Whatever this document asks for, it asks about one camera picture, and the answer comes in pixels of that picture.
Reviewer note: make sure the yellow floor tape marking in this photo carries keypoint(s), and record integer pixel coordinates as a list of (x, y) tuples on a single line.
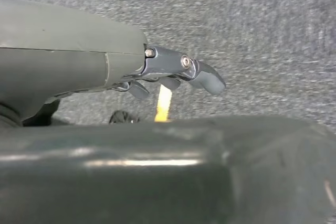
[(163, 106)]

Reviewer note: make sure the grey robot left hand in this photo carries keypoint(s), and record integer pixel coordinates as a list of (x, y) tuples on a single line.
[(66, 52)]

